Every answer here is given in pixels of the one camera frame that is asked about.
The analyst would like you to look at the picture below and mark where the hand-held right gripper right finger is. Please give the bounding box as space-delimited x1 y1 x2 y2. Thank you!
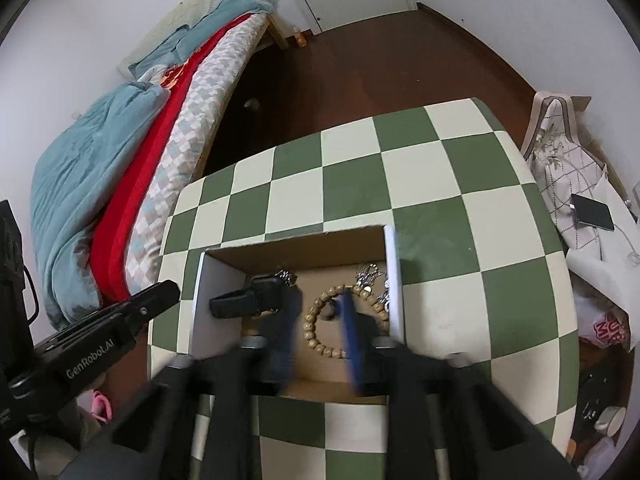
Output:
336 294 572 480

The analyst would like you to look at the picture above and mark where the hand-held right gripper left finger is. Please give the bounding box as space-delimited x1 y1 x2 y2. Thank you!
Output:
60 287 304 480

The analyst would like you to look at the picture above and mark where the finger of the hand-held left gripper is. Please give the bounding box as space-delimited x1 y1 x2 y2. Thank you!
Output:
97 280 182 333

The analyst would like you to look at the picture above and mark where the wooden bead bracelet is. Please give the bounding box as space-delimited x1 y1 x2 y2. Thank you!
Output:
301 284 391 361

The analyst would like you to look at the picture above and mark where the black smart band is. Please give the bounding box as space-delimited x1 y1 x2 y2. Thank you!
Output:
209 275 297 319

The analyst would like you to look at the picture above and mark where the cardboard box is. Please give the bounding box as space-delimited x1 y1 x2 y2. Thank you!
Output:
187 224 406 406

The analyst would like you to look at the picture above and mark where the silver chain necklace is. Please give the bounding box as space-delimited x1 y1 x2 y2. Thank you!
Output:
354 262 386 296

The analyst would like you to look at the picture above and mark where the pink slipper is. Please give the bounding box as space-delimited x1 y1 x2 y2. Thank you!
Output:
90 391 112 424

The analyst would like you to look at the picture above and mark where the red blanket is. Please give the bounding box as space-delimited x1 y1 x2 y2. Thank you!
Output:
91 12 256 306

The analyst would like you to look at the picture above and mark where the large blue comforter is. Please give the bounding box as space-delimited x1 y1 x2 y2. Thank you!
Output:
30 81 168 331

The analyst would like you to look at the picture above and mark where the green checkered tablecloth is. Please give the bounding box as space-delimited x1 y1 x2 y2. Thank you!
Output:
147 97 581 480

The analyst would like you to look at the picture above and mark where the grey diamond pattern bedsheet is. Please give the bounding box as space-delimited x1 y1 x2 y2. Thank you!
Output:
125 12 267 296

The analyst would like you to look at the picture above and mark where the blue pillow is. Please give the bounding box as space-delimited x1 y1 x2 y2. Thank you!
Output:
128 25 191 79

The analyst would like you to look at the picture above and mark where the plastic bag with red print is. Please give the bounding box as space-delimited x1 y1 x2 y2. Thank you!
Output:
572 290 632 352

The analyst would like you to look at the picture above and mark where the white paper bag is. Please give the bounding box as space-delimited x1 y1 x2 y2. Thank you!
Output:
560 175 640 293

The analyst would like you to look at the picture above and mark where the white cup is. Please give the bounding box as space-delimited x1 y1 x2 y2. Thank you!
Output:
593 404 627 436

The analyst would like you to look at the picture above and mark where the black smartphone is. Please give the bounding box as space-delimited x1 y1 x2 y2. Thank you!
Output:
570 193 615 233

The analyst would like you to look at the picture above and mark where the white patterned cushion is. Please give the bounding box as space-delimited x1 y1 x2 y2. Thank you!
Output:
520 91 609 199

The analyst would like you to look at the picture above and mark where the cream quilted headboard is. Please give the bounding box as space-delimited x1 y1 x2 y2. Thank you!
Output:
117 0 279 76

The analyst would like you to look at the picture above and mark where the rumpled blue blanket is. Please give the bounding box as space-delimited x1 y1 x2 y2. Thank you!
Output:
187 0 276 49

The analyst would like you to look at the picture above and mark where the wooden bed leg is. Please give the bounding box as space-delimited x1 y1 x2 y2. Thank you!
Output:
267 12 291 51

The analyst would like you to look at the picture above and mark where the white charging cable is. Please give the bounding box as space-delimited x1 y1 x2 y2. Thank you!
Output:
575 205 640 267

